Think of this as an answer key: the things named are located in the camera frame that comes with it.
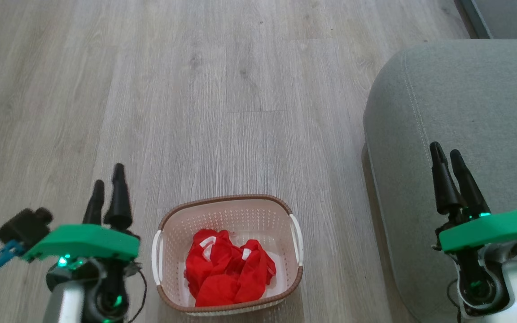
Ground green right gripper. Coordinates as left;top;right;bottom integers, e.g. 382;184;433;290
429;141;517;253

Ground blue left camera connector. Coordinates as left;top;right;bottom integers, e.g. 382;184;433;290
0;240;24;278

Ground thin black looped arm cable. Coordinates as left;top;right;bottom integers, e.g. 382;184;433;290
126;265;148;323

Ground grey fabric sofa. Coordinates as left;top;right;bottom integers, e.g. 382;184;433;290
363;38;517;323

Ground white brown-rimmed laundry basket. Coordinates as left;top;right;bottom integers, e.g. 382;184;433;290
152;194;304;316

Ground grey furniture with dark edge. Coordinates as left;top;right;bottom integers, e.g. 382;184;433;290
454;0;517;39

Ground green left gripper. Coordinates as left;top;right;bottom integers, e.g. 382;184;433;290
22;163;141;275

